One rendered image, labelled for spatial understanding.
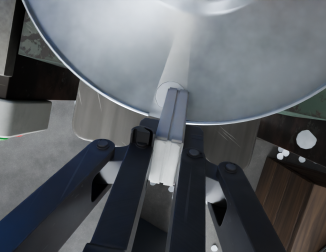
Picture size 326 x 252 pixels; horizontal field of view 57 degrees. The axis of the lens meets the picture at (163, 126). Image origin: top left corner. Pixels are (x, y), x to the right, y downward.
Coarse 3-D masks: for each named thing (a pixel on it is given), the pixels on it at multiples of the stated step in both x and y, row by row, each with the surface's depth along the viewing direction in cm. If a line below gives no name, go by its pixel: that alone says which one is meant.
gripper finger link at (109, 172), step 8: (144, 120) 18; (152, 120) 18; (152, 128) 18; (128, 144) 16; (120, 152) 15; (152, 152) 16; (112, 160) 14; (120, 160) 15; (104, 168) 15; (112, 168) 15; (96, 176) 15; (104, 176) 15; (112, 176) 15
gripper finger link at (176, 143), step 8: (184, 96) 20; (176, 104) 19; (184, 104) 19; (176, 112) 18; (184, 112) 18; (176, 120) 17; (184, 120) 17; (176, 128) 16; (184, 128) 17; (176, 136) 16; (168, 144) 16; (176, 144) 15; (168, 152) 16; (176, 152) 16; (168, 160) 16; (176, 160) 16; (168, 168) 16; (176, 168) 16; (168, 176) 16; (168, 184) 17
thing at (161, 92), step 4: (164, 84) 22; (168, 84) 22; (172, 84) 22; (176, 84) 22; (160, 88) 22; (164, 88) 22; (180, 88) 22; (156, 92) 23; (160, 92) 23; (164, 92) 22; (156, 96) 23; (160, 96) 23; (164, 96) 23; (156, 100) 23; (160, 100) 23; (164, 100) 23; (160, 104) 23
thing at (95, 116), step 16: (80, 80) 23; (80, 96) 23; (96, 96) 23; (80, 112) 23; (96, 112) 23; (112, 112) 23; (128, 112) 23; (80, 128) 23; (96, 128) 23; (112, 128) 23; (128, 128) 23; (208, 128) 23; (224, 128) 23; (240, 128) 23; (256, 128) 23; (208, 144) 23; (224, 144) 23; (240, 144) 23; (208, 160) 23; (224, 160) 23; (240, 160) 23
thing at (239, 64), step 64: (64, 0) 22; (128, 0) 22; (192, 0) 21; (256, 0) 22; (320, 0) 21; (64, 64) 22; (128, 64) 22; (192, 64) 22; (256, 64) 22; (320, 64) 22
